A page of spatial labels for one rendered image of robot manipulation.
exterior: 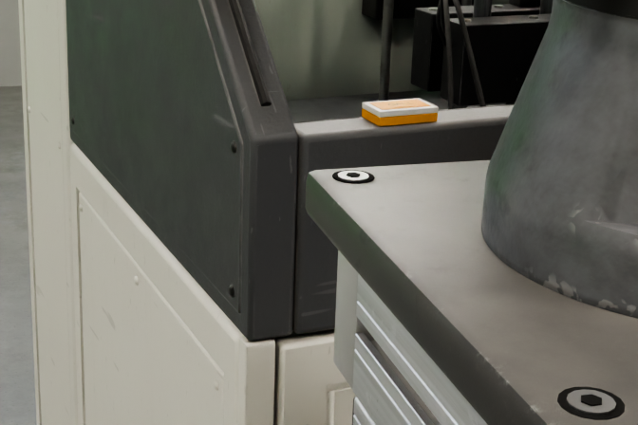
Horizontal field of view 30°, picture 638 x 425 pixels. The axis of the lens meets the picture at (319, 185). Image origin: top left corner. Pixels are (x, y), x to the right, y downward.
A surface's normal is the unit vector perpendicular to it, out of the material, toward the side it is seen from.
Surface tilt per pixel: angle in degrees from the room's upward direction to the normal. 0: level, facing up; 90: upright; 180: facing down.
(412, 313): 90
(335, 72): 90
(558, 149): 72
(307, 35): 90
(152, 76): 90
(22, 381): 0
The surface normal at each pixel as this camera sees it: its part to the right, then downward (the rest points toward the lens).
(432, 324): -0.96, 0.06
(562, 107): -0.86, -0.19
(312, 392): 0.41, 0.30
